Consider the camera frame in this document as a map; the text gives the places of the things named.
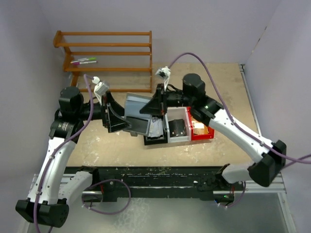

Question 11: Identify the grey card holder wallet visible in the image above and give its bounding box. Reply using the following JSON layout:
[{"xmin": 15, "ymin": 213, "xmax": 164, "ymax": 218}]
[{"xmin": 124, "ymin": 93, "xmax": 152, "ymax": 136}]

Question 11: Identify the black VIP card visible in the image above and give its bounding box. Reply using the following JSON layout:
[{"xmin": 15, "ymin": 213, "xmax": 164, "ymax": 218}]
[{"xmin": 124, "ymin": 116, "xmax": 150, "ymax": 136}]

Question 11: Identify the white plastic bin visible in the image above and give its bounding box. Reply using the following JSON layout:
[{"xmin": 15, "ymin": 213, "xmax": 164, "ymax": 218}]
[{"xmin": 165, "ymin": 107, "xmax": 191, "ymax": 143}]

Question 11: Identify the black plastic bin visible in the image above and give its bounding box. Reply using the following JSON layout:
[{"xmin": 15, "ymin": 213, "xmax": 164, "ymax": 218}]
[{"xmin": 143, "ymin": 116, "xmax": 168, "ymax": 146}]

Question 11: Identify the red plastic bin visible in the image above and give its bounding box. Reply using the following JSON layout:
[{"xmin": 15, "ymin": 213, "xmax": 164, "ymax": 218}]
[{"xmin": 187, "ymin": 107, "xmax": 214, "ymax": 141}]

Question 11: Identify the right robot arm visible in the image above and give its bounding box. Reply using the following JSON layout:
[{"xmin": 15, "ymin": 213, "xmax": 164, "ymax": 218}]
[{"xmin": 139, "ymin": 73, "xmax": 286, "ymax": 187}]

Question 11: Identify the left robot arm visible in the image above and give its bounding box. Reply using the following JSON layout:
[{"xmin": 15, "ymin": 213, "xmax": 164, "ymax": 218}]
[{"xmin": 16, "ymin": 85, "xmax": 130, "ymax": 229}]

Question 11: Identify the white VIP cards pile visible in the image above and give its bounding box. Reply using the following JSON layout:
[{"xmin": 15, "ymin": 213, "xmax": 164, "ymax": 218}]
[{"xmin": 148, "ymin": 117, "xmax": 163, "ymax": 137}]

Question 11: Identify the black cards pile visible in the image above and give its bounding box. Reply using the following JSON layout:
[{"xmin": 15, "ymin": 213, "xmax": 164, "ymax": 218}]
[{"xmin": 169, "ymin": 119, "xmax": 187, "ymax": 137}]

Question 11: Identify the gold cards pile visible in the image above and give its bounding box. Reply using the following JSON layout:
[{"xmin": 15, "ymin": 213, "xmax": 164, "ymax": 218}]
[{"xmin": 191, "ymin": 116, "xmax": 209, "ymax": 135}]

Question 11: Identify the wooden shelf rack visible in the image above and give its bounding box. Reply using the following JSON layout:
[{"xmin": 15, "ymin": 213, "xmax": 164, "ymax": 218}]
[{"xmin": 53, "ymin": 31, "xmax": 153, "ymax": 92}]

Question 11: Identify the green marker pen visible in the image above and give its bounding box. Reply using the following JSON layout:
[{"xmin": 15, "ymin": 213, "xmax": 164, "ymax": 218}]
[{"xmin": 78, "ymin": 57, "xmax": 97, "ymax": 62}]

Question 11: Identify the pink marker pen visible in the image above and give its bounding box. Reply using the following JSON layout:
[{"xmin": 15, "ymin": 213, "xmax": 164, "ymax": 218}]
[{"xmin": 71, "ymin": 61, "xmax": 97, "ymax": 66}]

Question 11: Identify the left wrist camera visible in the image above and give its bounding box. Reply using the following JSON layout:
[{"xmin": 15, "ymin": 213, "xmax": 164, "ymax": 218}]
[{"xmin": 92, "ymin": 76, "xmax": 110, "ymax": 103}]

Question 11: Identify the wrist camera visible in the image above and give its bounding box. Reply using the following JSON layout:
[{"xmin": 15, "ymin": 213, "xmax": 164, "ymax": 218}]
[
  {"xmin": 155, "ymin": 66, "xmax": 171, "ymax": 91},
  {"xmin": 92, "ymin": 76, "xmax": 110, "ymax": 103}
]

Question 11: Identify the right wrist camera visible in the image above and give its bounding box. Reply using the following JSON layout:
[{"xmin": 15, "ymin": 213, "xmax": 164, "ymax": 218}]
[{"xmin": 155, "ymin": 66, "xmax": 171, "ymax": 91}]

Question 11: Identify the loose purple cable loop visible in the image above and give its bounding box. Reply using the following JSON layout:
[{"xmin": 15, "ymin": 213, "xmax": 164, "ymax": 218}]
[{"xmin": 81, "ymin": 178, "xmax": 132, "ymax": 215}]

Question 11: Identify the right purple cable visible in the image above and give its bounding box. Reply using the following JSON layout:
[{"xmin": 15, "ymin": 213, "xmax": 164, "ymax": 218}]
[{"xmin": 169, "ymin": 52, "xmax": 311, "ymax": 164}]

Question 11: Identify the aluminium rail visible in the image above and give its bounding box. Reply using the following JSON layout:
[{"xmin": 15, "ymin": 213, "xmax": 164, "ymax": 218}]
[{"xmin": 242, "ymin": 172, "xmax": 288, "ymax": 194}]

